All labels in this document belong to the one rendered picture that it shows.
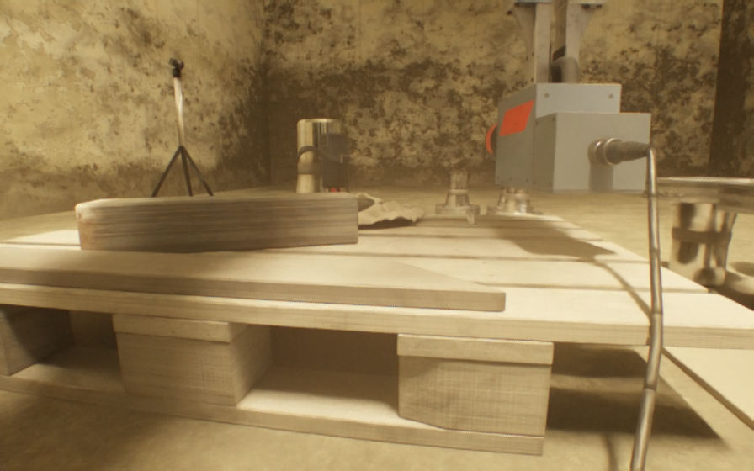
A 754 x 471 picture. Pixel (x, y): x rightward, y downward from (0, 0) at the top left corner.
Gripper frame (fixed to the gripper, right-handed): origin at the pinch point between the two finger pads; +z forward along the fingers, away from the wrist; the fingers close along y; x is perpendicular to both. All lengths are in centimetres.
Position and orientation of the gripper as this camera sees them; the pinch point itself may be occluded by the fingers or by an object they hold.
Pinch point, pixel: (551, 69)
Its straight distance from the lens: 83.9
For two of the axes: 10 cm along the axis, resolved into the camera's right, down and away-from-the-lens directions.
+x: -0.1, -1.7, 9.9
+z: 0.1, 9.9, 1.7
